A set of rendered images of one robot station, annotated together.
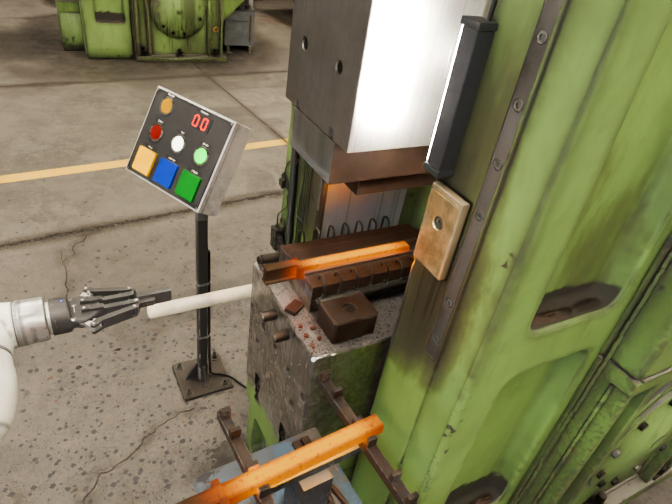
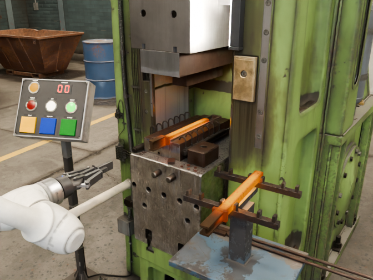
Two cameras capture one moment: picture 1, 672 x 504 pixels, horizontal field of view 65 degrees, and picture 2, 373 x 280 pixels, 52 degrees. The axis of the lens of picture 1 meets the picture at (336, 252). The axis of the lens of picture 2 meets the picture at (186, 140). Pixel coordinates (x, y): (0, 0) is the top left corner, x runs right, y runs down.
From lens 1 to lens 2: 72 cm
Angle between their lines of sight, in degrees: 23
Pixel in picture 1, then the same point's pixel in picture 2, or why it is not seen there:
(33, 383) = not seen: outside the picture
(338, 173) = (182, 70)
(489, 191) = (265, 46)
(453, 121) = (240, 20)
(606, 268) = (310, 84)
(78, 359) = not seen: outside the picture
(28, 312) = (50, 183)
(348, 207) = (165, 112)
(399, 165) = (203, 64)
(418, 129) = (212, 39)
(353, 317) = (209, 149)
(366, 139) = (196, 45)
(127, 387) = not seen: outside the picture
